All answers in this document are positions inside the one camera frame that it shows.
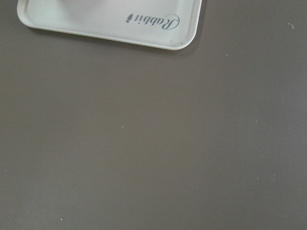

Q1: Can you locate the cream plastic tray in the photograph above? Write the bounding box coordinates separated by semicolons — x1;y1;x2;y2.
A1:
17;0;202;50

